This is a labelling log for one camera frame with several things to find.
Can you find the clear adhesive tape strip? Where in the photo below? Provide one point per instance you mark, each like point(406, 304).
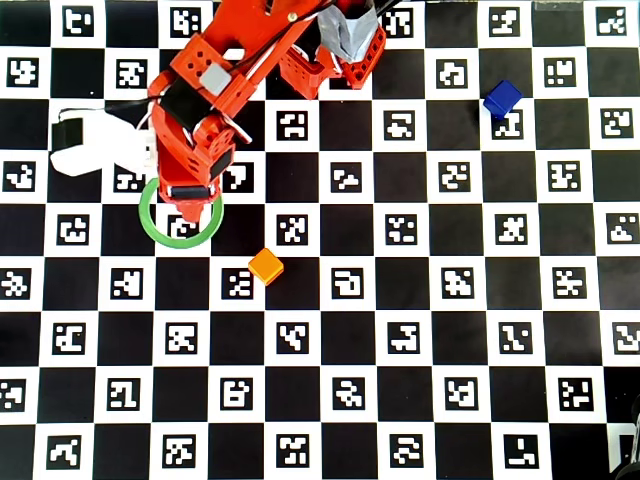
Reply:
point(560, 5)

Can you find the small grey plastic box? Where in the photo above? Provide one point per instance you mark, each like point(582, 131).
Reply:
point(215, 79)

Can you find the black tripod stand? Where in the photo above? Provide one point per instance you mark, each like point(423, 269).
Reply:
point(631, 472)

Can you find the grey duct tape wad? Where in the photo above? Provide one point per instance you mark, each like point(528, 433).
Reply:
point(350, 35)

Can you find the blue cube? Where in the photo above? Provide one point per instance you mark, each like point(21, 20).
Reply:
point(502, 97)

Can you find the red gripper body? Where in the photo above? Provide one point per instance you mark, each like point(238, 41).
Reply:
point(190, 192)

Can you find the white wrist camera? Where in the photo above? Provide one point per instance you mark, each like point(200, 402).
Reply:
point(100, 140)

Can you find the red robot base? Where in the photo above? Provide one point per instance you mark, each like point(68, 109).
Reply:
point(300, 75)

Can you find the red robot arm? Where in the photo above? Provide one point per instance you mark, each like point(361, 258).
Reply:
point(235, 35)

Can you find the orange cube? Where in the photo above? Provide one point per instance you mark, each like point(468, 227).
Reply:
point(266, 266)

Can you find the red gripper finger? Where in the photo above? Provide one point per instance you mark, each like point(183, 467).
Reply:
point(192, 211)

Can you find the black white marker checkerboard mat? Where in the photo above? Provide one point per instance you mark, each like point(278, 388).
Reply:
point(320, 350)

